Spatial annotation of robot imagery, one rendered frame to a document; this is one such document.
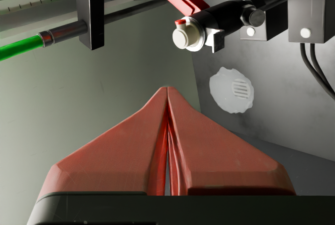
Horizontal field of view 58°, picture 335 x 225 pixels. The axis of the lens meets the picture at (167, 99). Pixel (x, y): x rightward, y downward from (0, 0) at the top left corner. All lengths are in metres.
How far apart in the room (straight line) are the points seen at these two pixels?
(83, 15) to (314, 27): 0.27
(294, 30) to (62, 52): 0.32
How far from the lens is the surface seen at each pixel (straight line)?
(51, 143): 0.51
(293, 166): 0.59
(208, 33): 0.24
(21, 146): 0.49
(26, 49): 0.38
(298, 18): 0.35
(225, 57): 0.61
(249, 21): 0.26
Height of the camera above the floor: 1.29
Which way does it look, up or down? 36 degrees down
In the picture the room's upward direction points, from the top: 121 degrees counter-clockwise
